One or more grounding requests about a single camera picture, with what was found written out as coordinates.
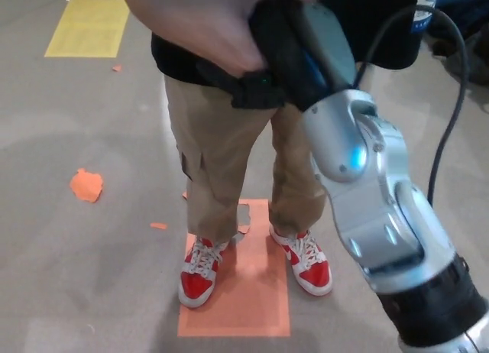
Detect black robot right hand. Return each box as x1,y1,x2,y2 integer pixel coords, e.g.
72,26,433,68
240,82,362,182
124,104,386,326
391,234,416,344
196,0,359,112

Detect person's right hand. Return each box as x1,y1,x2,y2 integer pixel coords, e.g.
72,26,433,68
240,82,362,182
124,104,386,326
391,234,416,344
117,0,326,76

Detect black t-shirt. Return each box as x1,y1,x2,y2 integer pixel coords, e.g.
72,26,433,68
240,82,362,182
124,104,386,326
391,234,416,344
150,0,423,89

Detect khaki cargo pants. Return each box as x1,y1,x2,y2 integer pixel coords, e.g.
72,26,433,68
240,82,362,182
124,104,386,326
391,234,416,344
163,74,328,244

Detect yellow rectangular floor sheet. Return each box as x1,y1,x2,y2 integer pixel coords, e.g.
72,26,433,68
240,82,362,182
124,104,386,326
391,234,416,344
44,0,131,59

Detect bottle with blue white label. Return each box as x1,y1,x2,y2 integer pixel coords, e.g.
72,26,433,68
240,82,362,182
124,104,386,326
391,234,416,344
411,0,440,35

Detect dark blue backpack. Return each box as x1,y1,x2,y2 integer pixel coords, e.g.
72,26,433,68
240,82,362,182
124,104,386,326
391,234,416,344
426,0,489,39

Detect grey black bag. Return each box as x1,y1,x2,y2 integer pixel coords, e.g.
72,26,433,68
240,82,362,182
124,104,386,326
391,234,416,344
433,31,489,87

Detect large torn orange paper piece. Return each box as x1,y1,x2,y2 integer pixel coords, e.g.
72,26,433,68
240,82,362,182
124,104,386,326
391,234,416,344
69,168,105,204

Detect red white left sneaker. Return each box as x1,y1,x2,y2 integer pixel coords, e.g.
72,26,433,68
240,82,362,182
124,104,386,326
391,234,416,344
268,225,333,296

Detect red white sneaker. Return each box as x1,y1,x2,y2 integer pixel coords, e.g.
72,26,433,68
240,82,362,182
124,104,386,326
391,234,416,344
177,236,230,308
268,225,333,296

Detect orange rectangular floor sheet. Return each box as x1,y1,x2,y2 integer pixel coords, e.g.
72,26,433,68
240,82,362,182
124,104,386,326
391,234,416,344
176,198,291,338

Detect red white right sneaker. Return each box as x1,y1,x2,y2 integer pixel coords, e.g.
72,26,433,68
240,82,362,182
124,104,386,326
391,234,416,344
177,236,230,308

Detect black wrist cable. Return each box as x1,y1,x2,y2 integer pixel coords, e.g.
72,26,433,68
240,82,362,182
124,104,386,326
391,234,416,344
353,4,470,211

